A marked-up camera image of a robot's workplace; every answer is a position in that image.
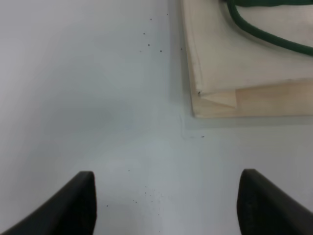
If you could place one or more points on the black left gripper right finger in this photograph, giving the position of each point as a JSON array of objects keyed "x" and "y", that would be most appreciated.
[{"x": 264, "y": 209}]

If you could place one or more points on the white linen tote bag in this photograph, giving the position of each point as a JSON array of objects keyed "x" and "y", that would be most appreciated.
[{"x": 249, "y": 58}]

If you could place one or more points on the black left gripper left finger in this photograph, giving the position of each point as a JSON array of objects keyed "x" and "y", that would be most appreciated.
[{"x": 70, "y": 211}]

